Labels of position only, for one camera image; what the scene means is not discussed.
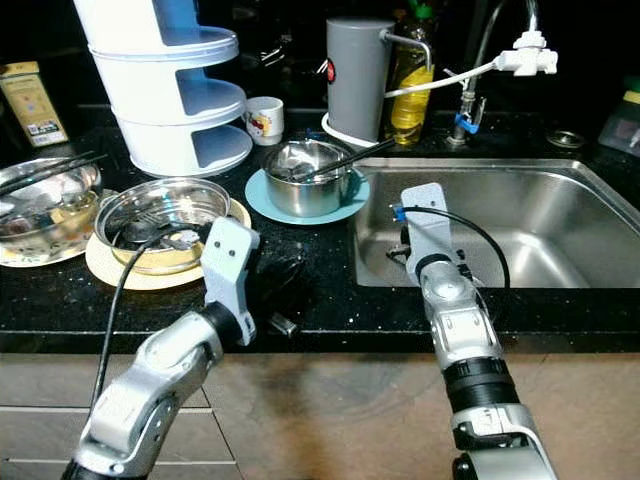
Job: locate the white tiered storage rack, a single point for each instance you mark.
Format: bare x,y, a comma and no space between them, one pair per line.
150,90

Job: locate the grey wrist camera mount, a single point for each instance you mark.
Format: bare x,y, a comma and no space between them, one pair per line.
228,260
425,225

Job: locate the stainless steel sink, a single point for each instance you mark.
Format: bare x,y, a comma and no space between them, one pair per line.
560,230

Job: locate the cream round plate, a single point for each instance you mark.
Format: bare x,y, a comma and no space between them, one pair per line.
120,275

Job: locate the round metal drain stopper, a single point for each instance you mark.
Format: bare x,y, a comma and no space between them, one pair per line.
567,139

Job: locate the perforated steel steamer basket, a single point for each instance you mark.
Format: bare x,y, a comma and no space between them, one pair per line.
150,258

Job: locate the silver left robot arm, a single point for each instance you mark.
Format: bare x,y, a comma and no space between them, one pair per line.
150,400

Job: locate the dark chopsticks pair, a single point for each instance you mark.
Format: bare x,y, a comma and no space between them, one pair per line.
50,170

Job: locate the floral patterned plate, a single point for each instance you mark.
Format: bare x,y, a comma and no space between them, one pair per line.
25,258

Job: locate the shiny steel bowl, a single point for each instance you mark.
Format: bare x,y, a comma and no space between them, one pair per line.
60,195

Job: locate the small stainless steel pot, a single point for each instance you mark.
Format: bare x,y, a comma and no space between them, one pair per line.
305,195

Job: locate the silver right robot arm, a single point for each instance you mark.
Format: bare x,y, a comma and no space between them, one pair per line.
460,320

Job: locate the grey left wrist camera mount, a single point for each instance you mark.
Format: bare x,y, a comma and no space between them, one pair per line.
228,260

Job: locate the chrome gooseneck faucet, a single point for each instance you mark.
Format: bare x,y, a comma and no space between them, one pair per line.
468,105

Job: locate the white printed mug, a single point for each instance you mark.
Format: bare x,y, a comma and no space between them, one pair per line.
265,122

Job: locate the black chopsticks pair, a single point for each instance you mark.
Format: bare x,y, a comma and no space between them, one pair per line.
360,155

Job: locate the yellow cardboard box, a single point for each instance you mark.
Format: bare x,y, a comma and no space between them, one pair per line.
32,105

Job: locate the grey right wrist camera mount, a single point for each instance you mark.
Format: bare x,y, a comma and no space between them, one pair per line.
425,225

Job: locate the teal round plate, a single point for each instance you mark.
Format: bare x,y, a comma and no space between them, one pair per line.
257,195

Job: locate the yellow cooking oil bottle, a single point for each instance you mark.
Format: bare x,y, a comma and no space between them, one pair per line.
410,100

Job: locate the brown cabinet drawer front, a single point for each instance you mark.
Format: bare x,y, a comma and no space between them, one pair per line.
50,380
30,472
40,435

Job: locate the brown cabinet door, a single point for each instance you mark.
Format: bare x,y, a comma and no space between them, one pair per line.
340,420

